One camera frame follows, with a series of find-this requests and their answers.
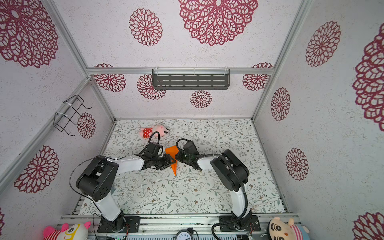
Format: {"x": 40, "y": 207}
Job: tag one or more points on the pink pig plush toy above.
{"x": 145, "y": 133}

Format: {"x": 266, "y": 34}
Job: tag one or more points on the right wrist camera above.
{"x": 190, "y": 148}

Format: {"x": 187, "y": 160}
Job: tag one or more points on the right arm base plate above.
{"x": 247, "y": 224}

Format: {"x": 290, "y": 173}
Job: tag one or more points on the orange square paper sheet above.
{"x": 172, "y": 151}

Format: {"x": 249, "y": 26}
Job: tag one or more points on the round gauge clock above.
{"x": 186, "y": 234}

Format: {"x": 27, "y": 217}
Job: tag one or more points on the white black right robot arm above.
{"x": 230, "y": 170}

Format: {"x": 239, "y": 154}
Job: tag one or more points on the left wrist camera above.
{"x": 153, "y": 150}

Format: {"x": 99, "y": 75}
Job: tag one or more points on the grey wall shelf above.
{"x": 194, "y": 81}

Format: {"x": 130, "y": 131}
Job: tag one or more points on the boy face plush toy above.
{"x": 278, "y": 230}

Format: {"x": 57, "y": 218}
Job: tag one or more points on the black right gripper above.
{"x": 179, "y": 157}

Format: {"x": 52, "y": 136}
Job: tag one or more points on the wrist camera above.
{"x": 190, "y": 148}
{"x": 153, "y": 150}

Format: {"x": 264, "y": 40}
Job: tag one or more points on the pink white plush toy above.
{"x": 74, "y": 232}

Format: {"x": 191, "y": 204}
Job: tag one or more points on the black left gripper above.
{"x": 167, "y": 160}

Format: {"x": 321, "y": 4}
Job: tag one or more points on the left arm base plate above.
{"x": 120, "y": 225}

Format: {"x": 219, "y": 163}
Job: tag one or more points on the black wire wall rack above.
{"x": 65, "y": 117}

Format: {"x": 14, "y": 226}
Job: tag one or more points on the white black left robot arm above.
{"x": 97, "y": 179}

